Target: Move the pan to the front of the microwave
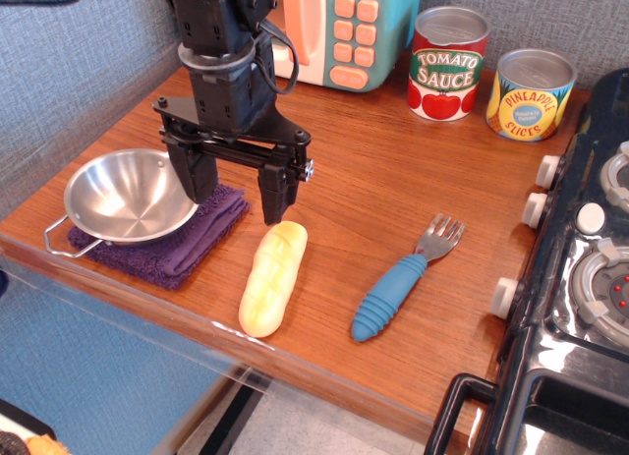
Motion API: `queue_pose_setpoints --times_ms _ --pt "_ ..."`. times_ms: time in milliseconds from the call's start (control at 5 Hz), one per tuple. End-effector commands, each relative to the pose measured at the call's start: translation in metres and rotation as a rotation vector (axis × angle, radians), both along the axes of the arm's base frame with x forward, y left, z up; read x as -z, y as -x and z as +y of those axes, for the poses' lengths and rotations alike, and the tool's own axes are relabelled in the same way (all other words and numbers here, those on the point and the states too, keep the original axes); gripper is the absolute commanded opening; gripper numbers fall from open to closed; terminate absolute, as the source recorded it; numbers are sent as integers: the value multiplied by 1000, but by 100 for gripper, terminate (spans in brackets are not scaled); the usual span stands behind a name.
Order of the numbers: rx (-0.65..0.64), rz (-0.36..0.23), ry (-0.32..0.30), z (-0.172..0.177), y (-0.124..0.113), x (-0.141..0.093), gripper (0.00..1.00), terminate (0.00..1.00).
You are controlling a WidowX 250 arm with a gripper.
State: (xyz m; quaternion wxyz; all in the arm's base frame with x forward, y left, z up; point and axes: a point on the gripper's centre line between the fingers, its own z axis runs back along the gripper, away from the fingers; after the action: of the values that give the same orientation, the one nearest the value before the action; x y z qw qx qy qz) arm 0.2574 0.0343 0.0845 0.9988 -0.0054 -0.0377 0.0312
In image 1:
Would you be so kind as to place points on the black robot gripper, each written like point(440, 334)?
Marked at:
point(234, 118)

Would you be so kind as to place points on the small stainless steel wok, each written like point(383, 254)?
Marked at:
point(127, 197)

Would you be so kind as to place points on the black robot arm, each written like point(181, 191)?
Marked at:
point(226, 36)

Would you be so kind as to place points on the teal and pink toy microwave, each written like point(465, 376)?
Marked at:
point(343, 44)

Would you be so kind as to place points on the yellow toy bread loaf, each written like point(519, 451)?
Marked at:
point(272, 279)

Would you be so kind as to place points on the folded purple towel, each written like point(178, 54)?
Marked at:
point(169, 261)

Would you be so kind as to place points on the tomato sauce can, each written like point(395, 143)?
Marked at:
point(447, 57)

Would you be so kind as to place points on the white stove knob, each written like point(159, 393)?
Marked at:
point(533, 210)
point(547, 171)
point(590, 218)
point(503, 296)

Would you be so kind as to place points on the pineapple slices can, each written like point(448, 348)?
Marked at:
point(530, 92)

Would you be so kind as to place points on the black toy stove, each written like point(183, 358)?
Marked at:
point(563, 362)

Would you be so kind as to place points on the blue handled toy fork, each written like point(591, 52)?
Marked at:
point(383, 300)

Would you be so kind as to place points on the black oven door handle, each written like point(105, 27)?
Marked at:
point(463, 387)

